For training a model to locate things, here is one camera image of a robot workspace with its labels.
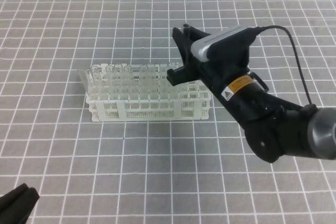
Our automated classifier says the clear glass test tube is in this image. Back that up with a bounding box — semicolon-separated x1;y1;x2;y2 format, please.
182;23;191;39

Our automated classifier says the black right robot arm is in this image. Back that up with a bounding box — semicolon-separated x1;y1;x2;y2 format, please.
167;24;335;163

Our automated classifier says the leaning clear test tube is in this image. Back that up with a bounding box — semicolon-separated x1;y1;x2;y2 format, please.
78;69;92;95

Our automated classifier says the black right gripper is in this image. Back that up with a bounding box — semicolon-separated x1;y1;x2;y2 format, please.
167;26;249;102

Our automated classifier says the black right camera cable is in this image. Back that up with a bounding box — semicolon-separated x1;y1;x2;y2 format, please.
251;25;314;106

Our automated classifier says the white plastic test tube rack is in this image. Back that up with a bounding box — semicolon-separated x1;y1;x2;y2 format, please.
86;63;212;122

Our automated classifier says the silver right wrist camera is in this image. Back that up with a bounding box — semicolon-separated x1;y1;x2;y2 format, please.
191;26;260;62

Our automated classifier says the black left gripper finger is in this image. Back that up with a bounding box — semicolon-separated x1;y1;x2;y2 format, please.
1;183;40;224

